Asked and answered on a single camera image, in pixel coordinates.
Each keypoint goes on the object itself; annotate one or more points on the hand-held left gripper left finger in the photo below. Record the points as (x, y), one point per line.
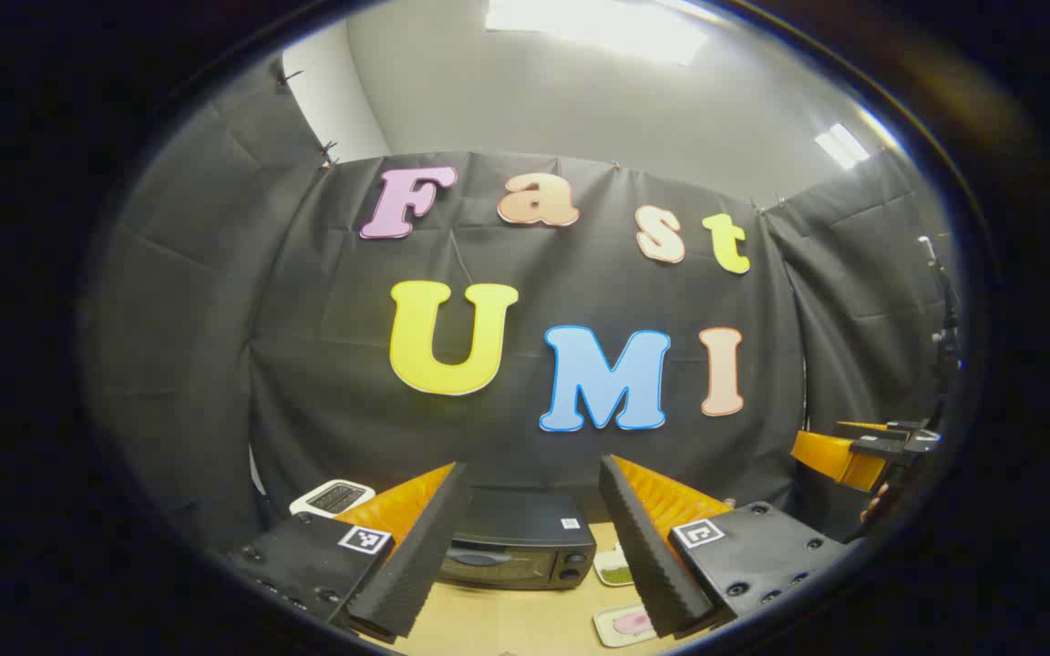
(416, 556)

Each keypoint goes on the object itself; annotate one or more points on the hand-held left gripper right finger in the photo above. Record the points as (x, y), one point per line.
(648, 556)

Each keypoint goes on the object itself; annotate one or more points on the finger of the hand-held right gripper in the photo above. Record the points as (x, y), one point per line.
(839, 460)

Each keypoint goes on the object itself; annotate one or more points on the pink round meat slice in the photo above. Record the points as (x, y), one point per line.
(634, 623)

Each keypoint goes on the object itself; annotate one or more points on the beige food plate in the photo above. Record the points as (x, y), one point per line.
(612, 630)

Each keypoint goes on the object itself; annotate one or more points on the black electric oven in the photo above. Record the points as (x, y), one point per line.
(525, 538)

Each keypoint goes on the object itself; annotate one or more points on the divided plate with beans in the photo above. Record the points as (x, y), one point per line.
(616, 572)

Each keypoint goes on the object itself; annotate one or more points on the white toaster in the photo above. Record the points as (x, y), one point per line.
(334, 497)

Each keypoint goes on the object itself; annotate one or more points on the black backdrop cloth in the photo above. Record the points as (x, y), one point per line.
(324, 364)

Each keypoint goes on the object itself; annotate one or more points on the small ceiling light panel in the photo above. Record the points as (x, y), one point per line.
(842, 146)

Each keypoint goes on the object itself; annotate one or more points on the large ceiling light panel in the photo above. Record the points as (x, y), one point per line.
(598, 23)

